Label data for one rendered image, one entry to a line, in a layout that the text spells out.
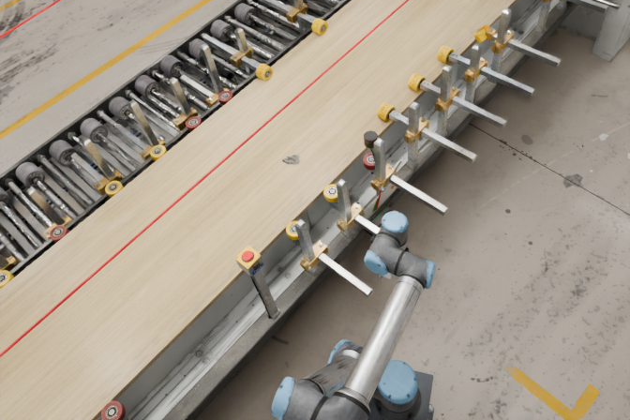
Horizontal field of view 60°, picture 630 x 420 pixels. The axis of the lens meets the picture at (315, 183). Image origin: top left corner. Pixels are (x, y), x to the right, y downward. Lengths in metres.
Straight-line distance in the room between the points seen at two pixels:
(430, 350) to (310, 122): 1.36
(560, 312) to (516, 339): 0.29
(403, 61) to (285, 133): 0.77
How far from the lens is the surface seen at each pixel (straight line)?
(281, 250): 2.64
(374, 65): 3.04
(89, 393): 2.40
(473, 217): 3.51
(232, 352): 2.46
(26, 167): 3.26
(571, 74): 4.43
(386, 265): 1.88
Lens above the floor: 2.95
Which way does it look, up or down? 54 degrees down
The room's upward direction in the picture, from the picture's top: 12 degrees counter-clockwise
